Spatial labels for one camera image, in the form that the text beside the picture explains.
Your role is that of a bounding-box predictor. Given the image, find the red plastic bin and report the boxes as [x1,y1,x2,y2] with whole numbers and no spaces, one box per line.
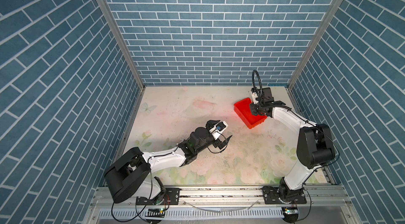
[234,98,267,129]

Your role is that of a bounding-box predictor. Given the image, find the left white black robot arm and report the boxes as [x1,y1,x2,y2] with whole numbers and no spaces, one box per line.
[104,120,230,205]

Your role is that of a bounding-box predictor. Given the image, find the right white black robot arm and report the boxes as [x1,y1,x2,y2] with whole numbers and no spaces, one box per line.
[234,86,335,205]

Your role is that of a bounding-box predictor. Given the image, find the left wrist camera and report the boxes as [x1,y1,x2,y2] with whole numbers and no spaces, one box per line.
[211,121,228,140]

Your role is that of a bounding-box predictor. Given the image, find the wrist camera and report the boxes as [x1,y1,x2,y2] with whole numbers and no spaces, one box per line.
[211,121,228,140]
[250,88,259,104]

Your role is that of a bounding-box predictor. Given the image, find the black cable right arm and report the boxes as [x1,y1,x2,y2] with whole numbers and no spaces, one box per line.
[251,69,264,98]

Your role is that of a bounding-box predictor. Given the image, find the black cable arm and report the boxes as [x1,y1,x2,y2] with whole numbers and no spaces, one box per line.
[110,173,154,224]
[251,69,264,98]

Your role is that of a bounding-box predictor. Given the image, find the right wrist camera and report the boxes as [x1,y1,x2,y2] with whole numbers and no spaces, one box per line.
[250,88,259,104]

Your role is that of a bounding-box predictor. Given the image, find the white slotted cable duct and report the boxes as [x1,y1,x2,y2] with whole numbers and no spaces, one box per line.
[97,207,285,221]

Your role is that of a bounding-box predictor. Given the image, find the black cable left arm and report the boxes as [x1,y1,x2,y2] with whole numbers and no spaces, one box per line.
[110,173,154,224]

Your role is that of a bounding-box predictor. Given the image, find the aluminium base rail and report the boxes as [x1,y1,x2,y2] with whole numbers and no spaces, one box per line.
[84,184,360,224]

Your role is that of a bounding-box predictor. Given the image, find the aluminium corner post right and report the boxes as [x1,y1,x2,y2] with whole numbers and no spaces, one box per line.
[287,0,343,91]

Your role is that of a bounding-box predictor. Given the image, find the aluminium corner post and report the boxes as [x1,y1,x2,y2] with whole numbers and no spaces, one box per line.
[287,0,343,91]
[82,0,145,90]

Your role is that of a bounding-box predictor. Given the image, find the aluminium corner post left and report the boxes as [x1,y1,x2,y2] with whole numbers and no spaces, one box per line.
[82,0,145,90]

